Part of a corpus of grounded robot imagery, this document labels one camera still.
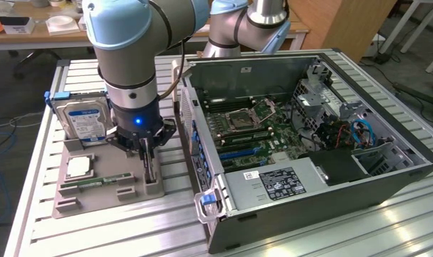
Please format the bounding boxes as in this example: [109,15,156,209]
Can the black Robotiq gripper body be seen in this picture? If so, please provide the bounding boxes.
[110,100,165,147]

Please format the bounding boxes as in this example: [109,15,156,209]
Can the black graphics card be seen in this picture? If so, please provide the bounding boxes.
[140,139,158,185]

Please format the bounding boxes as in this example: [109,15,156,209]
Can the grey parts rack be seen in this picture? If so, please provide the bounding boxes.
[50,133,166,220]

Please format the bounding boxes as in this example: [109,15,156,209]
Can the hard disk with blue caddy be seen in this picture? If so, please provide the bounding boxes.
[43,89,112,147]

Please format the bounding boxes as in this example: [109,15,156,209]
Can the silver CPU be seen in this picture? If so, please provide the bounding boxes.
[66,157,94,178]

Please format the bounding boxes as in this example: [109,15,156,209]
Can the green RAM stick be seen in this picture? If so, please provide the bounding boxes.
[59,173,134,190]

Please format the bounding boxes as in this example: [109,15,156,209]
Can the CPU socket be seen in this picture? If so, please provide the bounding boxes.
[225,108,255,132]

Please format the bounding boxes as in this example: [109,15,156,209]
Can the blue expansion slot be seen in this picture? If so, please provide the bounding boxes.
[219,146,260,161]

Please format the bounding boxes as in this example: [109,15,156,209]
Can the black RAM stick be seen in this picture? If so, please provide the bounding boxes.
[221,130,272,144]

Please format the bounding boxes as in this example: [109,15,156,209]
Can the clear case latch blue tab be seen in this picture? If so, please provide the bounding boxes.
[193,187,225,223]

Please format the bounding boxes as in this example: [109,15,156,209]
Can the metal socket cover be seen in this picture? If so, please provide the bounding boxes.
[249,98,276,120]

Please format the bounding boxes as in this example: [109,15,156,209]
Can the green motherboard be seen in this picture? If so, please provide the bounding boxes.
[193,88,310,172]

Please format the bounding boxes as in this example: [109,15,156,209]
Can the grey power supply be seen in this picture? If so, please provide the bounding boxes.
[219,157,331,212]

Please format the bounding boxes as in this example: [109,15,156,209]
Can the black chair base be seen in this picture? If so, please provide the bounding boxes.
[7,49,96,80]

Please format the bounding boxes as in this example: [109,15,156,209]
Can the white paper stack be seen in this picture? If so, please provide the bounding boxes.
[193,16,211,32]

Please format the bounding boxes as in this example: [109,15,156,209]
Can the wooden desk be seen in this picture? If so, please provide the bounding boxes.
[0,0,310,58]

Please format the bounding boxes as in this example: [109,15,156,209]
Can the white box with round hollow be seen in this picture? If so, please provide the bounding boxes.
[45,15,79,36]

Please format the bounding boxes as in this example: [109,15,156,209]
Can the metal disk bay cage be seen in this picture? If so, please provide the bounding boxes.
[291,77,346,129]

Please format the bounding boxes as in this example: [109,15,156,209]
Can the white box with black lid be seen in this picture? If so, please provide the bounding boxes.
[0,16,35,35]

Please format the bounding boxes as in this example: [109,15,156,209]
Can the black open PC case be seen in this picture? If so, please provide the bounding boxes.
[169,52,433,255]

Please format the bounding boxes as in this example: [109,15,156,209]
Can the wooden cabinet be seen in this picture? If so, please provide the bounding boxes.
[291,0,398,63]

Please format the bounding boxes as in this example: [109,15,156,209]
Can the black floor stand base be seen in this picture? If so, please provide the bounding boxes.
[390,81,433,108]

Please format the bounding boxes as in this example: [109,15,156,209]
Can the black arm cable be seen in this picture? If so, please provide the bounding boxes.
[157,37,189,99]

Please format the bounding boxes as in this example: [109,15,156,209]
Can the blue floor cable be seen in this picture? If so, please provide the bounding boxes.
[0,125,17,231]

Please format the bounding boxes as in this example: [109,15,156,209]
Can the red wire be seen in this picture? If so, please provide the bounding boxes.
[336,123,347,149]

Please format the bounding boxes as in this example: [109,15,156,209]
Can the blue wire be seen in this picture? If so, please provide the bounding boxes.
[350,119,378,148]

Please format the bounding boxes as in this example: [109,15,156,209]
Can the grey disk bay bracket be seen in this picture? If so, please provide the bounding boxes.
[350,141,415,177]

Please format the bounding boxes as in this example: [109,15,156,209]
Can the white table frame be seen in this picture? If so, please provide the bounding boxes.
[378,0,433,73]

